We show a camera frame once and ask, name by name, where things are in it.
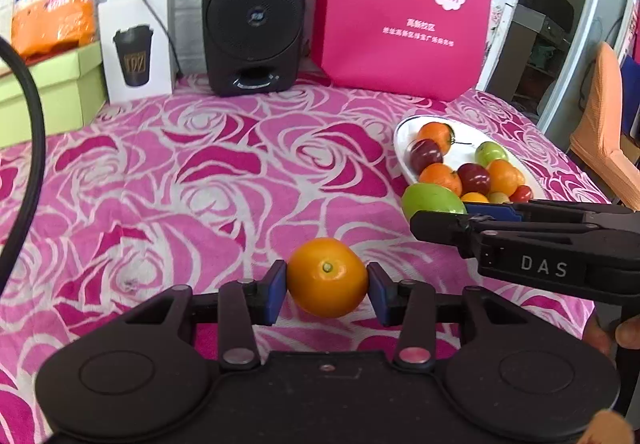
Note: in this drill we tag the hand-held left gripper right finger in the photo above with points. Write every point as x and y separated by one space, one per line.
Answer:
377 294

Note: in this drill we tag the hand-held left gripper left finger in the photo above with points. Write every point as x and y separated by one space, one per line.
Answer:
276 291

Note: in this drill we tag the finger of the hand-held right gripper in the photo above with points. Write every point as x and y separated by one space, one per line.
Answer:
440 226
492 209

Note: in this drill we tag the tan longan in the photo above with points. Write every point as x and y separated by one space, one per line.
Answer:
499 198

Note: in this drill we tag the small yellow orange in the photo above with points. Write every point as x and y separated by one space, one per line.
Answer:
475 198

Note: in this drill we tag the green mango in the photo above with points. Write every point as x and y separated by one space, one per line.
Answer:
432 199
491 153

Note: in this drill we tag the red apple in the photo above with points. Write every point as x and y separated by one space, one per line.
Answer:
522 194

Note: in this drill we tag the dark red plum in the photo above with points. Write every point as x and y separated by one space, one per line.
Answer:
473 178
425 156

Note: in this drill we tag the dimpled orange tangerine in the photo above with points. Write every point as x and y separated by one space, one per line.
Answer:
440 176

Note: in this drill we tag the large smooth orange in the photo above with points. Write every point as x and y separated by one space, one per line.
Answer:
327 279

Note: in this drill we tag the orange with green leaf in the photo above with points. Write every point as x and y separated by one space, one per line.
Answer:
437 134

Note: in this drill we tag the white plate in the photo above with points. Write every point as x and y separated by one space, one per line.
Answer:
405 134

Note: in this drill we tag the person's right hand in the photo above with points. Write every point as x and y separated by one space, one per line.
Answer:
597 336

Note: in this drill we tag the pink rose tablecloth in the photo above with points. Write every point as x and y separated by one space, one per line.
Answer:
200 204

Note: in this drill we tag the orange chair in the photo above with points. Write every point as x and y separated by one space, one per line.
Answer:
605 134

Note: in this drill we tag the magenta tote bag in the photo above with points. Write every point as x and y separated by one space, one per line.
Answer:
400 59

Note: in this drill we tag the white cup picture box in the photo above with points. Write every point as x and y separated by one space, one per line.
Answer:
115 89

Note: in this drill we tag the black speaker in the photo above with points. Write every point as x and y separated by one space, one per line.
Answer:
250 24

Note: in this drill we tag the green shoebox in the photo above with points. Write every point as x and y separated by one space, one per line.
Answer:
50 94

